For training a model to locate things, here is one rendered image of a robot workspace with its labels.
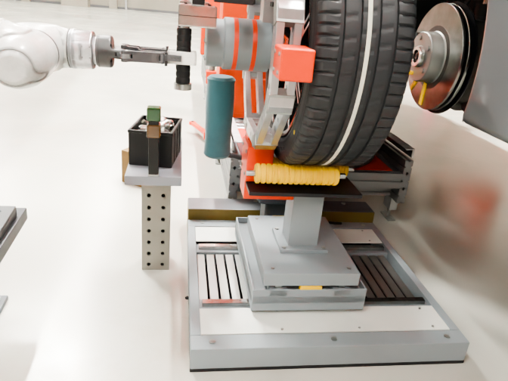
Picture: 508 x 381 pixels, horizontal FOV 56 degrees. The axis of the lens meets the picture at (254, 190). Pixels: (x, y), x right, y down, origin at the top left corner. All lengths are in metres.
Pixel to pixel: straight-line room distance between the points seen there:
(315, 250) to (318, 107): 0.58
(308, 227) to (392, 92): 0.57
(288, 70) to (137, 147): 0.65
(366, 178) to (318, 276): 0.89
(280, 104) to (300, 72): 0.13
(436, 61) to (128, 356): 1.24
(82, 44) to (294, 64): 0.49
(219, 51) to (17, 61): 0.54
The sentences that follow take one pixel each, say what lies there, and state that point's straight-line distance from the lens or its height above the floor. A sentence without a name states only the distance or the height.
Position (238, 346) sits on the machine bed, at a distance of 1.39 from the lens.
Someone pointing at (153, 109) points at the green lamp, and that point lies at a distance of 1.41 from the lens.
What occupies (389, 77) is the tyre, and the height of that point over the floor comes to 0.83.
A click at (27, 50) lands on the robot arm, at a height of 0.85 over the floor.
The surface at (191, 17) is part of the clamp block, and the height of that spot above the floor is 0.92.
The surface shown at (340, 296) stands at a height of 0.14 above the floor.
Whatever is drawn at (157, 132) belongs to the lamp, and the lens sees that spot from 1.43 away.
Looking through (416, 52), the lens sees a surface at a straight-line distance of 1.62.
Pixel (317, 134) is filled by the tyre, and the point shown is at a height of 0.68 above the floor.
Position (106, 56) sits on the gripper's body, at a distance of 1.20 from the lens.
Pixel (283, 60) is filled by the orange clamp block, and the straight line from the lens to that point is 1.06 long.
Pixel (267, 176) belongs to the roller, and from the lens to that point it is 1.35.
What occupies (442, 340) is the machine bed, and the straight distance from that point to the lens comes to 1.60.
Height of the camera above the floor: 0.98
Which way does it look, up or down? 22 degrees down
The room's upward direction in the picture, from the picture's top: 5 degrees clockwise
